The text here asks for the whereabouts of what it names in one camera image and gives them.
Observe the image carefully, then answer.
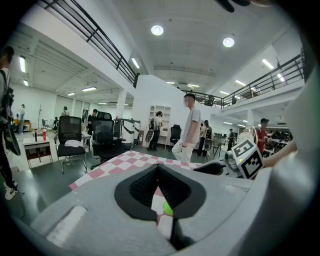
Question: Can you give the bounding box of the person's right forearm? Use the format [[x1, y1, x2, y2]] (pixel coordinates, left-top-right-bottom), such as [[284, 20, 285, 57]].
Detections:
[[262, 141, 298, 168]]

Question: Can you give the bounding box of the white shelving unit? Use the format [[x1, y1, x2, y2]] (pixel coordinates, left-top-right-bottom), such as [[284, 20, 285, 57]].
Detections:
[[148, 104, 172, 151]]

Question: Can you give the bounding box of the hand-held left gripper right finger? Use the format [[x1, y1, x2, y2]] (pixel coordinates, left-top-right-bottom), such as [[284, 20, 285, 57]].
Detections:
[[157, 164, 254, 249]]

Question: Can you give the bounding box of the pink checkered tablecloth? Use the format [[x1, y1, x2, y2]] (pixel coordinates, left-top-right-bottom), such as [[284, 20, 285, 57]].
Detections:
[[68, 149, 206, 238]]

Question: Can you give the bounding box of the black mesh chair white cloth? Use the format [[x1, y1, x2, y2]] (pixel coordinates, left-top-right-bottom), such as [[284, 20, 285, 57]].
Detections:
[[56, 115, 88, 175]]

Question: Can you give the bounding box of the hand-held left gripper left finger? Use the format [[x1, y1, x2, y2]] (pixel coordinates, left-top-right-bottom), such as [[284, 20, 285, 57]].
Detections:
[[31, 163, 174, 255]]

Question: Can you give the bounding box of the black swivel chair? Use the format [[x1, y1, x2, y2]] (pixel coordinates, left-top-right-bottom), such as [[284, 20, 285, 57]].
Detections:
[[169, 124, 182, 146]]

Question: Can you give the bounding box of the black balcony railing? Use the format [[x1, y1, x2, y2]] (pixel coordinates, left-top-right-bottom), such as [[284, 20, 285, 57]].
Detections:
[[41, 0, 140, 89], [178, 53, 305, 109]]

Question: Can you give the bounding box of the green paper cup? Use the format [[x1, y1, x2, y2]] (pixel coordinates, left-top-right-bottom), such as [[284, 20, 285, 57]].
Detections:
[[162, 201, 175, 216]]

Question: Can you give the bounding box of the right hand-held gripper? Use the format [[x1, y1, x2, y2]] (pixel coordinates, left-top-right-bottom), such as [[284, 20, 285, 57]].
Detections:
[[193, 139, 265, 180]]

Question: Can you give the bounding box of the black office chair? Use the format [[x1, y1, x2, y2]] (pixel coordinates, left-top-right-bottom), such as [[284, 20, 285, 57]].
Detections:
[[90, 111, 127, 166]]

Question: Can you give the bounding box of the white rounded pod machine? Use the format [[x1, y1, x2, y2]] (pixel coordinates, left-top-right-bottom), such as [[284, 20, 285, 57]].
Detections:
[[113, 117, 141, 145]]

